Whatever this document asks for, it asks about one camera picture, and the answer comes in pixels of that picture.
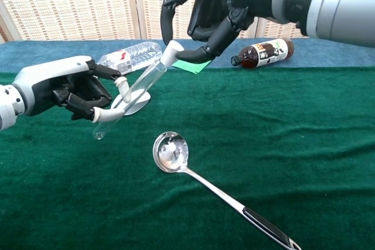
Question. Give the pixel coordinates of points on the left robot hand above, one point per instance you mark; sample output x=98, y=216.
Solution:
x=47, y=89

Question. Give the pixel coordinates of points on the clear glass test tube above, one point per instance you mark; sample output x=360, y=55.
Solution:
x=146, y=80

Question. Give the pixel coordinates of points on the white tube cap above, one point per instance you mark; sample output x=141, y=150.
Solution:
x=170, y=54

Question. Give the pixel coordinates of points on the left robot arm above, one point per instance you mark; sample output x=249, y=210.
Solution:
x=8, y=106

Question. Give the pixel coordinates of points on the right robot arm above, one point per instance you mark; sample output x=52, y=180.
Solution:
x=337, y=4

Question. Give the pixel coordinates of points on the dark tea bottle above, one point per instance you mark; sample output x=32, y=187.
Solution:
x=263, y=54

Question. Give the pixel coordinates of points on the white computer mouse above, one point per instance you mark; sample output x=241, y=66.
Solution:
x=140, y=100

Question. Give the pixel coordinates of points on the clear plastic water bottle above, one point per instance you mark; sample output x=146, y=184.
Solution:
x=137, y=54

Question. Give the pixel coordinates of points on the blue table cloth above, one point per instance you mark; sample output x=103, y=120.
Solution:
x=322, y=55

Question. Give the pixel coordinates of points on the green velvet cloth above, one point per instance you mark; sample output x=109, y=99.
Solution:
x=234, y=159

